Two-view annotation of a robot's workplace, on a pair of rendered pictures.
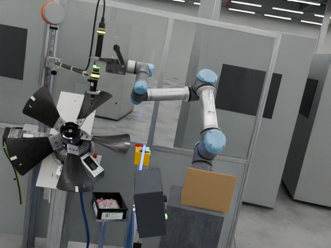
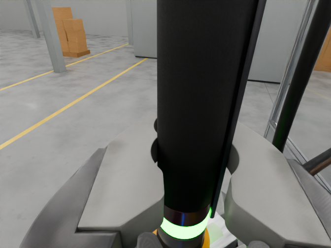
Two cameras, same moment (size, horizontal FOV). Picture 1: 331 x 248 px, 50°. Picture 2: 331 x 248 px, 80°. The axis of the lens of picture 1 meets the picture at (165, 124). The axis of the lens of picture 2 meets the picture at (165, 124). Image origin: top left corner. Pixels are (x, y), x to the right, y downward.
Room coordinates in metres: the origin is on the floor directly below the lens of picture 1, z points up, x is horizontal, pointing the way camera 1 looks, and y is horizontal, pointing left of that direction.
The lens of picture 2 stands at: (2.05, 0.36, 1.72)
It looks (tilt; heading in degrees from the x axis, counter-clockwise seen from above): 31 degrees down; 100
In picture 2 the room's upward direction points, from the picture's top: 1 degrees clockwise
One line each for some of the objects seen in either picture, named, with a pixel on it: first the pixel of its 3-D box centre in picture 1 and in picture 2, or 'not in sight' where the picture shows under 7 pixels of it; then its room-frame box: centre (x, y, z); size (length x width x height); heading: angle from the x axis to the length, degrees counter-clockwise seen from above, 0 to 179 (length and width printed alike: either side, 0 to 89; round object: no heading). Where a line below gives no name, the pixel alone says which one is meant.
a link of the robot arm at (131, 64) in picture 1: (130, 67); not in sight; (2.07, 0.26, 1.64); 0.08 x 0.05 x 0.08; 6
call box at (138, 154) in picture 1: (141, 156); not in sight; (2.38, 0.12, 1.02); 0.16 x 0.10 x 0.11; 6
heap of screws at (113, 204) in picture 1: (108, 207); not in sight; (1.90, 0.24, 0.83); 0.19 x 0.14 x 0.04; 22
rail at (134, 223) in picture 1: (137, 207); not in sight; (1.99, 0.08, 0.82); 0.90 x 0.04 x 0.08; 6
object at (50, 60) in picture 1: (52, 62); not in sight; (2.52, 0.86, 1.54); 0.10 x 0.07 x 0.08; 41
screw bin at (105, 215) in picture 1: (108, 205); not in sight; (1.90, 0.24, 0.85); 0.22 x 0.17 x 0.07; 22
